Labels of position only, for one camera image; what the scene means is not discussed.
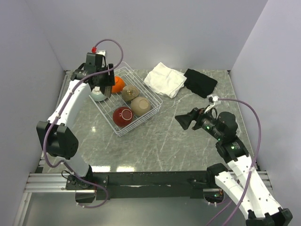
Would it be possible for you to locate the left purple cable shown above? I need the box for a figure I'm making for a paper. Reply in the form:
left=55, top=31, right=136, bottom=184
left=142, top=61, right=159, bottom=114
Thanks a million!
left=42, top=39, right=125, bottom=209

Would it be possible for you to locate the orange ceramic bowl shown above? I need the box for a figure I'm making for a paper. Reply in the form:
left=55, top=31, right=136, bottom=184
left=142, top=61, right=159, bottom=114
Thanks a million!
left=112, top=76, right=126, bottom=93

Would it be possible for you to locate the pale green ceramic bowl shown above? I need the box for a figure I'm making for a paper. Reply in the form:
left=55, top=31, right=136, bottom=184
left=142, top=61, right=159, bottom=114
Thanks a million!
left=90, top=86, right=107, bottom=102

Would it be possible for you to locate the black base beam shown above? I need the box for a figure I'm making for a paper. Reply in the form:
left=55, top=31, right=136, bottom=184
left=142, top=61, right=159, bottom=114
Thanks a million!
left=65, top=170, right=221, bottom=201

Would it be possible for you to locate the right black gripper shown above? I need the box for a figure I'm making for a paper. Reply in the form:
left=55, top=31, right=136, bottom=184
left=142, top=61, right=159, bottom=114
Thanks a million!
left=174, top=105, right=222, bottom=140

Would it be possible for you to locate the white folded cloth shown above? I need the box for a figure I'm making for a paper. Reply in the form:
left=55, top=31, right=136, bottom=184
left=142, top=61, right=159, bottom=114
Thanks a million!
left=144, top=62, right=187, bottom=98

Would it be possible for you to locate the red ceramic bowl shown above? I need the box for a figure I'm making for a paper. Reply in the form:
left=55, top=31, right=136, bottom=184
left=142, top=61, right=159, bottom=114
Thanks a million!
left=112, top=107, right=134, bottom=128

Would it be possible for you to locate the aluminium frame rail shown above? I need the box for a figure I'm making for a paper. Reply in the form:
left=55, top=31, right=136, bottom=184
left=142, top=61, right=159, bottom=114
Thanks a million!
left=14, top=69, right=71, bottom=226

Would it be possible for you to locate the white wire dish rack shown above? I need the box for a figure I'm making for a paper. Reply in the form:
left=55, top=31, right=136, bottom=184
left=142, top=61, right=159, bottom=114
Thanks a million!
left=89, top=62, right=163, bottom=137

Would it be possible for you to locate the tan floral bowl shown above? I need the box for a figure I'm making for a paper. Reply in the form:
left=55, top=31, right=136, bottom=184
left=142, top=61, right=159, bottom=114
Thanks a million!
left=130, top=97, right=151, bottom=116

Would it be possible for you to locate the black folded cloth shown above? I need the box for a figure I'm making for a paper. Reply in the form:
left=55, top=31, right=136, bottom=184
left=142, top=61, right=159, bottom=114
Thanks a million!
left=184, top=69, right=218, bottom=98

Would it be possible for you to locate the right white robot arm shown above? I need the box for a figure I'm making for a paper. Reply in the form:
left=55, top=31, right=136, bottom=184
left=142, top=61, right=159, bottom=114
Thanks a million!
left=175, top=108, right=293, bottom=226

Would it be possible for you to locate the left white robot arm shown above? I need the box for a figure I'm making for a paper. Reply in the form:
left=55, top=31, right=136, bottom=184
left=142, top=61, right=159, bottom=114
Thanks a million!
left=36, top=48, right=115, bottom=189

